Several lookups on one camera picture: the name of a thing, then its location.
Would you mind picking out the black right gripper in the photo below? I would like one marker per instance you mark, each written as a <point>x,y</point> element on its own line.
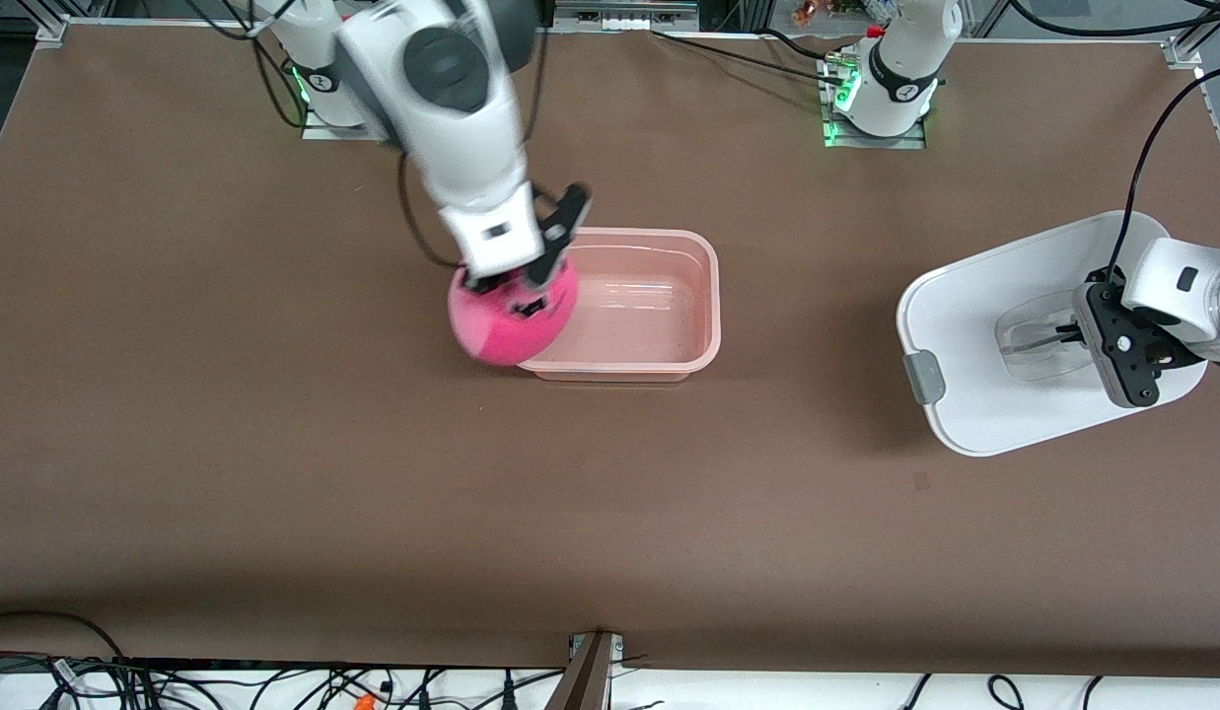
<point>527,307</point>

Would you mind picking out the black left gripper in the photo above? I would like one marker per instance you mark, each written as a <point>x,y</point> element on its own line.
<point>1066,334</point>

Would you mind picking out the pink plush toy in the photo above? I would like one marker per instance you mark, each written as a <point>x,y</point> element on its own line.
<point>496,330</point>

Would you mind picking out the white box lid grey clips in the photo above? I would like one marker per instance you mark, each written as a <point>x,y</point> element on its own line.
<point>974,325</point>

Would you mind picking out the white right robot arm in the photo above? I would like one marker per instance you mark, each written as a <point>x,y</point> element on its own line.
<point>471,138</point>

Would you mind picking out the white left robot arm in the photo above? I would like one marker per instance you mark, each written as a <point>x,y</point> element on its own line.
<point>900,69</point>

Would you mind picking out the pink plastic storage box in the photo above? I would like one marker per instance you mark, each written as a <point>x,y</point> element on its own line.
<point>649,316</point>

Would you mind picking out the grey equipment box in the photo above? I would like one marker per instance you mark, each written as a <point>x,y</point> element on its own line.
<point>624,12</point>

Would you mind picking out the aluminium corner profile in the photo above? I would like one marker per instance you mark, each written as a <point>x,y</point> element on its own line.
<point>1196,35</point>

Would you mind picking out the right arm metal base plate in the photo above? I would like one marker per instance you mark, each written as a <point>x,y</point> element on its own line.
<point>328,132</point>

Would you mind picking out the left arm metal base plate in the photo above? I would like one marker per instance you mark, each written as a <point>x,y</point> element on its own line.
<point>881,141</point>

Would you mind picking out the aluminium edge rail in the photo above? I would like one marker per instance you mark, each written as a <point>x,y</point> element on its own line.
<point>1219,128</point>

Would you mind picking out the aluminium frame post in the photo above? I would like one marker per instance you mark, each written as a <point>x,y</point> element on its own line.
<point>585,680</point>

